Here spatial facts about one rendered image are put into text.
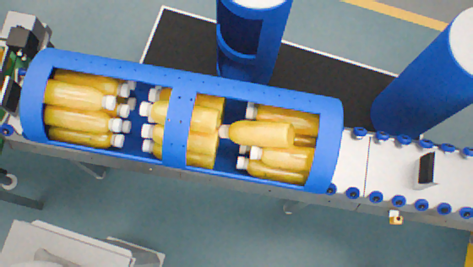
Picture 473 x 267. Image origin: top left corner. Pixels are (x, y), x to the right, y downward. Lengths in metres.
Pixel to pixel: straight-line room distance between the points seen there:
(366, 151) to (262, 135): 0.45
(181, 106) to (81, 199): 1.38
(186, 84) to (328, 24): 1.63
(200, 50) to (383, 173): 1.27
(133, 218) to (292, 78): 1.08
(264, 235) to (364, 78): 0.96
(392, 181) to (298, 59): 1.09
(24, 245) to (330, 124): 0.92
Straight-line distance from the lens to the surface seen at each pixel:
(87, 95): 1.37
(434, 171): 1.53
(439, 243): 2.71
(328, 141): 1.29
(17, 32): 1.75
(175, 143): 1.30
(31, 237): 1.49
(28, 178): 2.67
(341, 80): 2.54
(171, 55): 2.53
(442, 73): 1.83
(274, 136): 1.30
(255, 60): 2.02
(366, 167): 1.63
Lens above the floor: 2.46
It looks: 75 degrees down
